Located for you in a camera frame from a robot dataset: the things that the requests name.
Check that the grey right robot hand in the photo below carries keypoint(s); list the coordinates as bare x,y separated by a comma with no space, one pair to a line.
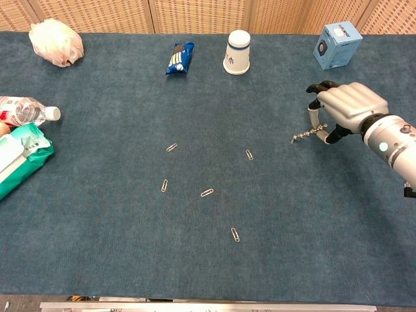
351,104

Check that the silver paper clip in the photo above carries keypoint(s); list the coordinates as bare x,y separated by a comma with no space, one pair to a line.
207,192
164,185
171,147
235,234
293,140
249,154

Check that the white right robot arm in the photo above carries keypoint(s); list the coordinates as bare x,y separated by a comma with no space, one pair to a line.
393,139

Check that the white paper cup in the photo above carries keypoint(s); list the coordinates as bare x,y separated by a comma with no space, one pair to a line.
237,52

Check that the light blue cardboard box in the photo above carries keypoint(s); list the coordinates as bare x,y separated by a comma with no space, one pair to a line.
338,45

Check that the teal felt table cloth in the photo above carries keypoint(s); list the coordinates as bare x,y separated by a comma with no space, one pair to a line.
208,113

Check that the wicker folding screen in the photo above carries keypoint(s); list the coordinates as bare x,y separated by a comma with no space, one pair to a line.
201,14

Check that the blue cookie packet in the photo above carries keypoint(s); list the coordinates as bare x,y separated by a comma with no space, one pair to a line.
180,58

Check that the crumpled white plastic bag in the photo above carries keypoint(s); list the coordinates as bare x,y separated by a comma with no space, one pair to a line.
55,42

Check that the clear plastic water bottle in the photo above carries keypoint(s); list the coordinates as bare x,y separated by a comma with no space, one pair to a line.
26,110

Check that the green wet wipes pack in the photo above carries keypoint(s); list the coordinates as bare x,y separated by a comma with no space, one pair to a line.
22,159

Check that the yellow round onion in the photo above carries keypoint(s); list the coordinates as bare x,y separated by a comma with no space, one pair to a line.
4,130

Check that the aluminium profile rail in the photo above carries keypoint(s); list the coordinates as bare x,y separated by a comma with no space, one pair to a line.
208,307

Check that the yellow black bracket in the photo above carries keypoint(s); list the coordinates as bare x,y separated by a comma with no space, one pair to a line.
81,297

